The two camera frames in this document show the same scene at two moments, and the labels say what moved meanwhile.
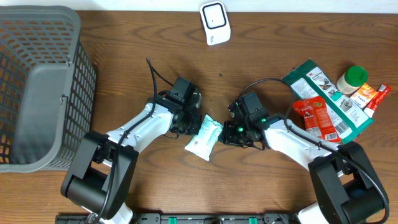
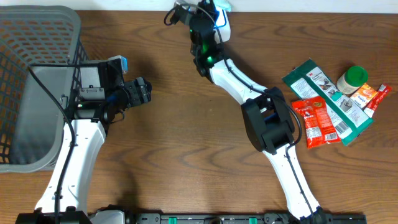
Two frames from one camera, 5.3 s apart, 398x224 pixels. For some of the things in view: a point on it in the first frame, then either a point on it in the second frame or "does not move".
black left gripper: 196,132 -> 134,88
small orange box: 364,94 does not move
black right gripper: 228,136 -> 204,4
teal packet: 202,143 -> 224,4
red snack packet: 311,114 does not move
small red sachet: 380,95 does not move
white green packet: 310,80 does not move
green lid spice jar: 352,78 does not move
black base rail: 192,218 does not move
